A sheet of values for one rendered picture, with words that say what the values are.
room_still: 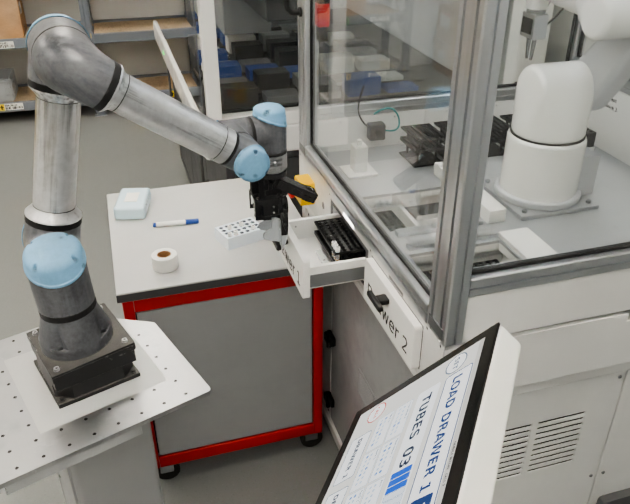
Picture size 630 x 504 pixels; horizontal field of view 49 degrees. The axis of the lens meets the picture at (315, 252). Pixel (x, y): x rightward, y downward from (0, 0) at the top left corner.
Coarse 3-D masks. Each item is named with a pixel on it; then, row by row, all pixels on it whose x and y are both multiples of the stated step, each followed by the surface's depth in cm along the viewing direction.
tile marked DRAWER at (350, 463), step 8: (368, 432) 103; (360, 440) 103; (352, 448) 103; (360, 448) 100; (352, 456) 100; (360, 456) 98; (344, 464) 100; (352, 464) 98; (344, 472) 98; (352, 472) 96; (336, 480) 98; (344, 480) 96
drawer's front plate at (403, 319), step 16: (368, 272) 162; (384, 288) 153; (400, 304) 146; (384, 320) 156; (400, 320) 146; (416, 320) 141; (400, 336) 148; (416, 336) 140; (400, 352) 149; (416, 352) 142
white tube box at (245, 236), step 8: (232, 224) 205; (248, 224) 205; (256, 224) 205; (216, 232) 202; (224, 232) 200; (232, 232) 201; (240, 232) 200; (248, 232) 200; (256, 232) 201; (224, 240) 199; (232, 240) 197; (240, 240) 199; (248, 240) 201; (256, 240) 202; (232, 248) 199
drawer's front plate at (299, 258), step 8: (288, 224) 177; (288, 232) 173; (288, 240) 173; (296, 240) 170; (288, 248) 174; (296, 248) 166; (296, 256) 167; (304, 256) 163; (288, 264) 177; (296, 264) 168; (304, 264) 162; (296, 272) 170; (304, 272) 163; (296, 280) 171; (304, 280) 164; (304, 288) 165; (304, 296) 166
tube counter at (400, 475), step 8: (408, 448) 87; (416, 448) 86; (400, 456) 88; (408, 456) 86; (416, 456) 84; (400, 464) 86; (408, 464) 84; (392, 472) 86; (400, 472) 84; (408, 472) 82; (392, 480) 84; (400, 480) 82; (408, 480) 81; (392, 488) 83; (400, 488) 81; (384, 496) 83; (392, 496) 81; (400, 496) 79
